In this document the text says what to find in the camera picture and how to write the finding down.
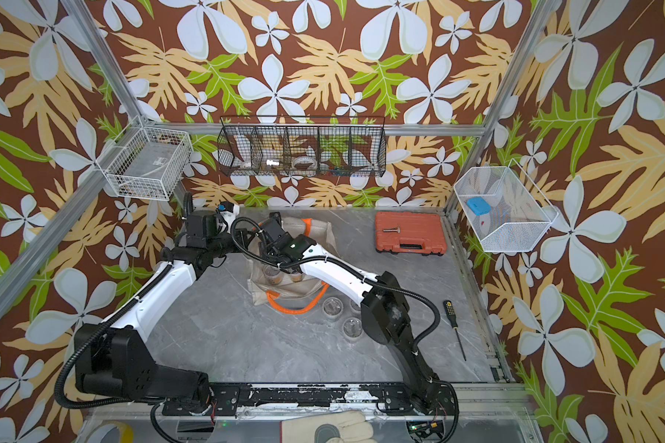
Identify white mesh basket right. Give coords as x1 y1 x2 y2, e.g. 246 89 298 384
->
454 162 559 254

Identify black screwdriver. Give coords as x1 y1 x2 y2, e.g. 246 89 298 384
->
443 300 467 361

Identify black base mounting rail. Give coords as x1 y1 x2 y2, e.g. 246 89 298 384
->
161 381 461 417

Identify beige canvas bag orange handles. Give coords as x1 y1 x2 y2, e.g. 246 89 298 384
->
247 217 337 316

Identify white wire basket left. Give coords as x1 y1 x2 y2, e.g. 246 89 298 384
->
97 117 193 201

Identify blue object in basket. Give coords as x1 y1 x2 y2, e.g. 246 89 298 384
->
467 197 492 216

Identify red plastic tool case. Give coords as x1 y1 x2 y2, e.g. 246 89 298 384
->
374 212 448 257

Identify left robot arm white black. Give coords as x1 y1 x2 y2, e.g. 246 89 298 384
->
54 203 239 413

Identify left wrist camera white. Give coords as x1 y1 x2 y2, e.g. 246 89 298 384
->
217 201 240 233

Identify black wire basket rear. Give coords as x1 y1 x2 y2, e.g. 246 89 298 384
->
214 116 388 177

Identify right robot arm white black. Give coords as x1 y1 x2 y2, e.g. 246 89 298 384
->
230 213 459 415

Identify clear seed jar stack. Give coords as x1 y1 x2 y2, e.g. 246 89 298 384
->
290 271 304 282
262 266 283 285

